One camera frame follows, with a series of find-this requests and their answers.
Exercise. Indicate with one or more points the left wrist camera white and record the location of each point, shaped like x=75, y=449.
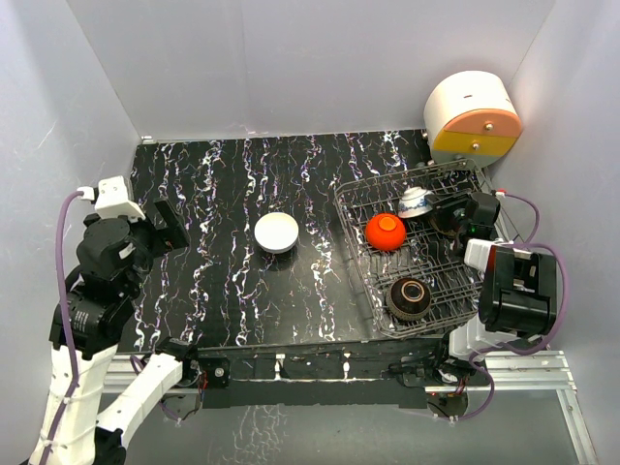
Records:
x=113, y=198

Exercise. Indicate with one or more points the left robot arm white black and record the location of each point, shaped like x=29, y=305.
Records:
x=96, y=300

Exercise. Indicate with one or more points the blue white patterned bowl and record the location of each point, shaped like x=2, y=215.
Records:
x=413, y=203

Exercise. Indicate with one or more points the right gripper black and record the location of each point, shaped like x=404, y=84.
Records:
x=448, y=202

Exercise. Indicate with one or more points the round drawer cabinet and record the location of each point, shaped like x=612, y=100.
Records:
x=470, y=115

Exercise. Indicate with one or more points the black glossy bowl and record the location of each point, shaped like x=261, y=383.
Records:
x=441, y=227

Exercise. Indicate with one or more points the red bowl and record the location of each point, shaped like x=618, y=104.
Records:
x=385, y=232

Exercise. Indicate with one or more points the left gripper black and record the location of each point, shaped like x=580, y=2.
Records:
x=176, y=234

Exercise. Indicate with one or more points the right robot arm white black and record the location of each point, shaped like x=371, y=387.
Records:
x=518, y=308

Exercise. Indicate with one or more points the aluminium frame rail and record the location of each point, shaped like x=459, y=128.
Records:
x=547, y=370

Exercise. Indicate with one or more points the wire dish rack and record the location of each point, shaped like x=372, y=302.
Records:
x=454, y=287

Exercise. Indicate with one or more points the brown beige bowl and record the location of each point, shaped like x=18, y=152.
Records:
x=408, y=299

